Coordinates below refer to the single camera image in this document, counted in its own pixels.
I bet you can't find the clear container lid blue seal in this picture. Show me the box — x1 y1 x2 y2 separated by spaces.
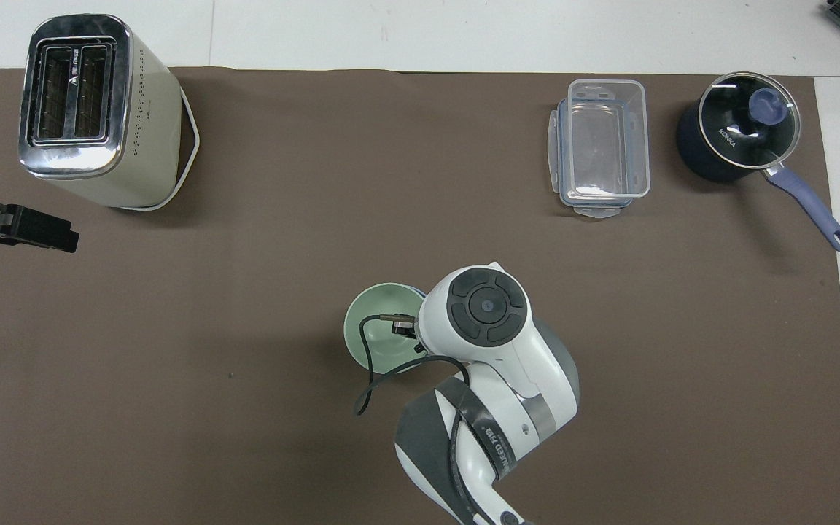
548 99 634 219

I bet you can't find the white toaster cord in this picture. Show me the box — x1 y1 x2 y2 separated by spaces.
115 87 201 213

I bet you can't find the cream and chrome toaster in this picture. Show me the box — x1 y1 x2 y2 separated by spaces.
18 14 184 210

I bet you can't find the clear plastic container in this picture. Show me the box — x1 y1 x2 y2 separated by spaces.
561 79 651 203

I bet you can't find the black cable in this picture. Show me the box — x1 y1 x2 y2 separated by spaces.
353 312 501 525

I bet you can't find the dark blue saucepan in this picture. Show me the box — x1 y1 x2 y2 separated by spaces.
676 71 840 254

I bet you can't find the glass pot lid blue knob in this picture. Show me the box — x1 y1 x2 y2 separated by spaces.
698 71 802 171

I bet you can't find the green bowl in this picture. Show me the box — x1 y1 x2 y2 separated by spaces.
343 283 429 374

